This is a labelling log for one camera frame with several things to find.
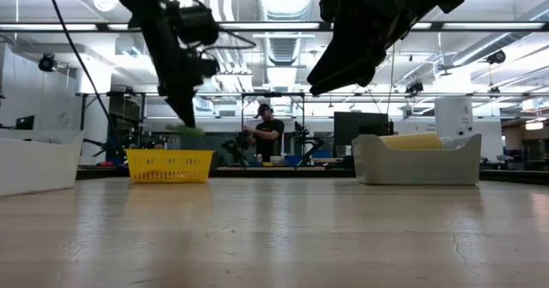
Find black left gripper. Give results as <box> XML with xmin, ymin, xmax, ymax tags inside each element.
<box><xmin>155</xmin><ymin>49</ymin><xmax>221</xmax><ymax>129</ymax></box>

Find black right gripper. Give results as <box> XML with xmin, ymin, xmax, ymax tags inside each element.
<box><xmin>305</xmin><ymin>0</ymin><xmax>430</xmax><ymax>98</ymax></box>

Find green-handled scissors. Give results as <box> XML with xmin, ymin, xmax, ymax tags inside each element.
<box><xmin>165</xmin><ymin>123</ymin><xmax>207</xmax><ymax>138</ymax></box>

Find yellow plastic basket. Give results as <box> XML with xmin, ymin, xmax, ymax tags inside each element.
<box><xmin>124</xmin><ymin>148</ymin><xmax>216</xmax><ymax>184</ymax></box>

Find black monitor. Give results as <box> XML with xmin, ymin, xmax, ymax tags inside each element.
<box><xmin>333</xmin><ymin>111</ymin><xmax>392</xmax><ymax>148</ymax></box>

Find person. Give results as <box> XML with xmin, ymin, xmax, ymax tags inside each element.
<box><xmin>243</xmin><ymin>103</ymin><xmax>286</xmax><ymax>164</ymax></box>

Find grey plastic bin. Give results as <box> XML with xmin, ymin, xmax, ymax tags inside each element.
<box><xmin>351</xmin><ymin>133</ymin><xmax>483</xmax><ymax>187</ymax></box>

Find white plastic bin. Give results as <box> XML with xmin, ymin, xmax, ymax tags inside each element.
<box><xmin>0</xmin><ymin>129</ymin><xmax>86</xmax><ymax>198</ymax></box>

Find black laptop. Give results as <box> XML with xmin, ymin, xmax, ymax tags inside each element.
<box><xmin>15</xmin><ymin>115</ymin><xmax>36</xmax><ymax>131</ymax></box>

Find black ceiling-mounted camera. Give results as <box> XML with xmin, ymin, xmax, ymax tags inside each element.
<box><xmin>37</xmin><ymin>52</ymin><xmax>57</xmax><ymax>73</ymax></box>
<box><xmin>404</xmin><ymin>80</ymin><xmax>425</xmax><ymax>96</ymax></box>
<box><xmin>486</xmin><ymin>49</ymin><xmax>508</xmax><ymax>66</ymax></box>

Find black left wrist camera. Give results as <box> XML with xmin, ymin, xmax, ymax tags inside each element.
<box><xmin>174</xmin><ymin>3</ymin><xmax>221</xmax><ymax>48</ymax></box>

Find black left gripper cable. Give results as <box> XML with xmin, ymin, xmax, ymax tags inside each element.
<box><xmin>200</xmin><ymin>25</ymin><xmax>258</xmax><ymax>52</ymax></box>

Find black aluminium frame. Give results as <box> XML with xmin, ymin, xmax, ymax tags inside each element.
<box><xmin>0</xmin><ymin>20</ymin><xmax>549</xmax><ymax>185</ymax></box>

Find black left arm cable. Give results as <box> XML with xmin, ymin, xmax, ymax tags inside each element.
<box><xmin>44</xmin><ymin>0</ymin><xmax>119</xmax><ymax>150</ymax></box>

